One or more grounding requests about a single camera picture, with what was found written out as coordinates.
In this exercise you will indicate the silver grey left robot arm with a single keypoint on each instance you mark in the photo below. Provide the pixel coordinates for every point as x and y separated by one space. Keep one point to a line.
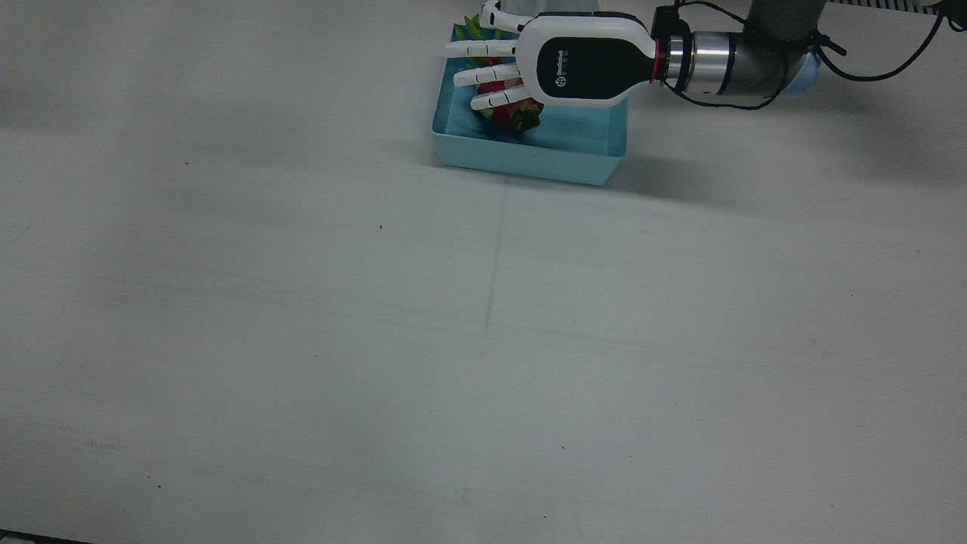
748 68

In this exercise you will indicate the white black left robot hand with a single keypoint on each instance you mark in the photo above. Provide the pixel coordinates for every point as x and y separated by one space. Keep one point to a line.
589 68

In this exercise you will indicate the light blue plastic bin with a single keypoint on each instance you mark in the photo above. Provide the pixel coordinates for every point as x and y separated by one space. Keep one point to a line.
529 162

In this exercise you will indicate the pink green dragon fruit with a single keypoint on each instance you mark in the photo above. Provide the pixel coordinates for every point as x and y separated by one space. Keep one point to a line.
517 119

